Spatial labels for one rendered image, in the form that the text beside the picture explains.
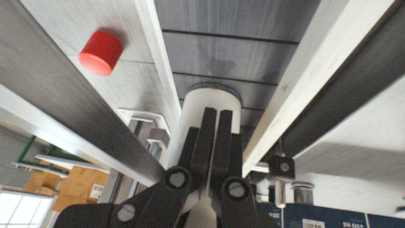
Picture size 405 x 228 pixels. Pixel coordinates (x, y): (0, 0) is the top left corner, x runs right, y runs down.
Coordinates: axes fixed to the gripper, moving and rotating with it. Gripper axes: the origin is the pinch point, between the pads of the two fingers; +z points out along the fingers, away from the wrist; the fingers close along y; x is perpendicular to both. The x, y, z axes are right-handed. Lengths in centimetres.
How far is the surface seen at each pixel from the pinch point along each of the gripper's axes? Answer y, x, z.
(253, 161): 4.1, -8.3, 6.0
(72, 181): -120, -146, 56
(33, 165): -300, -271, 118
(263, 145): 3.9, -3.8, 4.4
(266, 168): 6.6, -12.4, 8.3
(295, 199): 17.2, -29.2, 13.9
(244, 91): 1.7, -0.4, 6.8
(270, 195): 14.1, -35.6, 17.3
